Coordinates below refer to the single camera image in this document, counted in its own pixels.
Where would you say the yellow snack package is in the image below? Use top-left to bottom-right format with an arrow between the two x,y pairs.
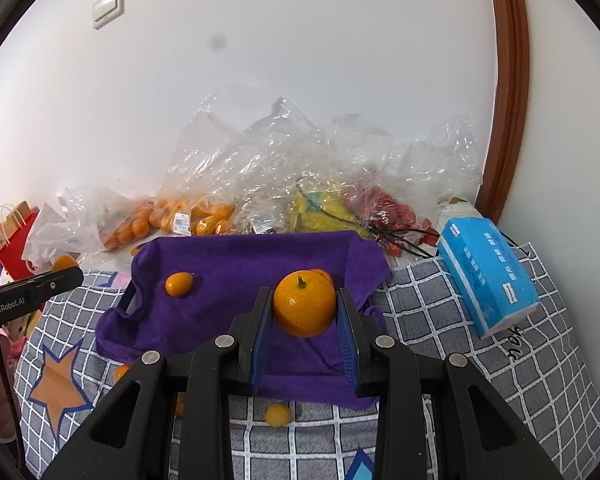
289,188 -> 370,238

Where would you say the large orange with stem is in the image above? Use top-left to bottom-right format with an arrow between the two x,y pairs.
310,269 -> 335,287

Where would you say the white wall switch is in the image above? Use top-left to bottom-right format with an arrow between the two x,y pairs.
92,0 -> 124,30

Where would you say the yellow green small fruit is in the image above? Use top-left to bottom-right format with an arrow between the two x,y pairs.
263,403 -> 292,428

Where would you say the white plastic bag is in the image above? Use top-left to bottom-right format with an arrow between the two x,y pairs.
23,203 -> 81,274

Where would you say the grey checkered star cloth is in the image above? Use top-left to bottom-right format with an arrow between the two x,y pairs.
15,245 -> 600,479

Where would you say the red paper shopping bag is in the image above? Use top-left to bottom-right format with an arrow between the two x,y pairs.
0,200 -> 40,281

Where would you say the oval orange kumquat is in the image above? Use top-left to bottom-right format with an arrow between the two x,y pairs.
164,272 -> 195,298

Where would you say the brown wooden door frame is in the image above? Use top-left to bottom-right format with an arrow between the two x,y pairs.
476,0 -> 530,222

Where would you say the clear bag of oranges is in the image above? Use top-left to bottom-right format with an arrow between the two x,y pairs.
61,179 -> 242,254

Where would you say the large round orange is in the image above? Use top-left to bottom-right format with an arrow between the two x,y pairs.
273,269 -> 337,338

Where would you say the large crumpled clear plastic bag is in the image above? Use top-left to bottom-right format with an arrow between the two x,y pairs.
158,87 -> 482,234

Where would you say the purple towel covered tray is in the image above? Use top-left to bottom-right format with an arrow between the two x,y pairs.
95,231 -> 390,410

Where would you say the blue tissue pack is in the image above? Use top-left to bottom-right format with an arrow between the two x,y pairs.
437,217 -> 540,339

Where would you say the yellow orange mandarin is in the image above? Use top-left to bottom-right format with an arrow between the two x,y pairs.
52,254 -> 79,272

